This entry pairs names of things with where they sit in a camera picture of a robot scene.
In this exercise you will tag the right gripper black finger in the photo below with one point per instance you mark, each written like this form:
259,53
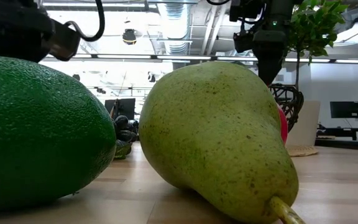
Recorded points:
269,62

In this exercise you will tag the red apple with pale core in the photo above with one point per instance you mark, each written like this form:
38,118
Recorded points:
284,124

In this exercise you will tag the large green speckled pear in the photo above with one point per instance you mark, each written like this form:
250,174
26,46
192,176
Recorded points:
213,133

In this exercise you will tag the dark green avocado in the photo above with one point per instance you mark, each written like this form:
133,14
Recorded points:
42,133

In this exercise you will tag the dark purple grape bunch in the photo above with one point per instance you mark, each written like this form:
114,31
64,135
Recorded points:
124,130

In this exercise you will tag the black monitor on arm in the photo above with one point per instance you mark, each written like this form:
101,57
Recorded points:
343,109

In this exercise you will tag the green leafy potted plant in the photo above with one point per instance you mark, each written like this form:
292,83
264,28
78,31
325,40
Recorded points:
315,25

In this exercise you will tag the white plant pot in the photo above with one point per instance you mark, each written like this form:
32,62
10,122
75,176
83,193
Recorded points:
306,124

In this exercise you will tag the round woven straw placemat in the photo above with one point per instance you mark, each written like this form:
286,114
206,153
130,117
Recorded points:
303,151

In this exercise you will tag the black computer monitor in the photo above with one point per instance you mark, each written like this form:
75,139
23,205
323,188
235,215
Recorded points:
124,109

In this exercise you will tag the small dark screw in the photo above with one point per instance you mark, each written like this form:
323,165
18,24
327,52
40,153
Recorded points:
76,193

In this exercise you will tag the silver spiral ventilation duct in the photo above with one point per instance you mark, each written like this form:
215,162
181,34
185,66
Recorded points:
174,25

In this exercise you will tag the black ceiling-hung camera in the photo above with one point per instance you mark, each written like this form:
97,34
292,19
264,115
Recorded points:
129,36

